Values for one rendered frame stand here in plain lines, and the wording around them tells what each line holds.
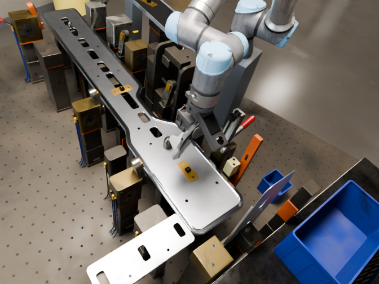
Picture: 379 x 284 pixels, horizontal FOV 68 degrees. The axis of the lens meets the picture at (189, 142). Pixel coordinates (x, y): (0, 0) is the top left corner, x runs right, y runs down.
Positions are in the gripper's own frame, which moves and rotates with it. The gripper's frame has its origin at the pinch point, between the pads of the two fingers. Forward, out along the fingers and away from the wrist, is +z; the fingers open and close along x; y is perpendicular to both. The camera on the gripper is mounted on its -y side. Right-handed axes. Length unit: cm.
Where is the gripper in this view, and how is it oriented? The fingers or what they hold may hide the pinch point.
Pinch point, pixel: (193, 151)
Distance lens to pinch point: 87.4
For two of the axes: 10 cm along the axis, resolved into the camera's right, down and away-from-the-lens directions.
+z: -1.7, 6.3, 7.5
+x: -7.9, 3.8, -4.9
